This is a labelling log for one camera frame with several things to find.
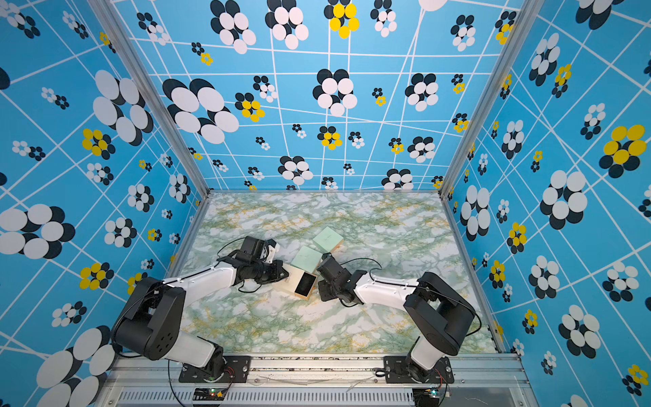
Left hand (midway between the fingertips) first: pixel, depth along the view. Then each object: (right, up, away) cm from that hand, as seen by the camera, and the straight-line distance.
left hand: (292, 273), depth 90 cm
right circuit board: (+41, -30, -20) cm, 54 cm away
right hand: (+12, -5, -1) cm, 13 cm away
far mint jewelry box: (+13, +11, +10) cm, 20 cm away
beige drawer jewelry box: (+3, -3, -1) cm, 4 cm away
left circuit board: (-21, -31, -18) cm, 41 cm away
